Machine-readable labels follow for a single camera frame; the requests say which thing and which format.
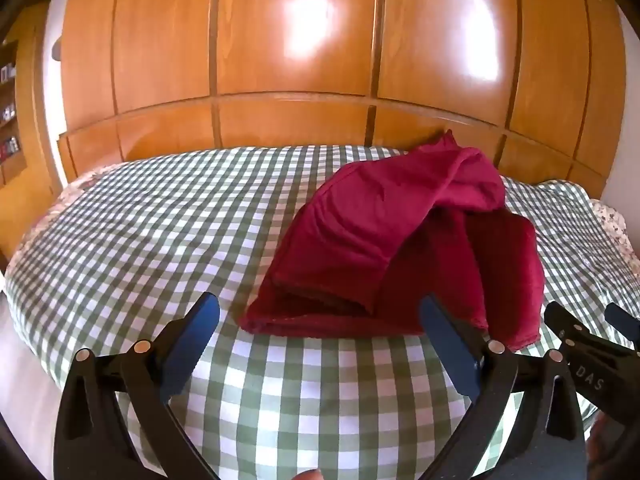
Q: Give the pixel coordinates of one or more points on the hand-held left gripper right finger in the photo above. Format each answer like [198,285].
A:
[450,345]

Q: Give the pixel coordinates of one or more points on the person's right hand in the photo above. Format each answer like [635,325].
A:
[602,440]

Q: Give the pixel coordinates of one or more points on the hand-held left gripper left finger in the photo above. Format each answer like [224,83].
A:
[192,341]

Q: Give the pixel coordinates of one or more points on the green white checked blanket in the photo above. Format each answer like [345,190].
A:
[150,240]

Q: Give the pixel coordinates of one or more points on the wooden bookshelf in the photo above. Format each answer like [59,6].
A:
[10,110]

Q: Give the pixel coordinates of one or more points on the wooden wardrobe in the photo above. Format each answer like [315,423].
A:
[300,35]

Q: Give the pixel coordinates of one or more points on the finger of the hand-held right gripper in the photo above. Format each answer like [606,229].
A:
[625,325]
[562,322]

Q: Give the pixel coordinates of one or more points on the red fleece garment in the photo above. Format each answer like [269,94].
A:
[360,220]

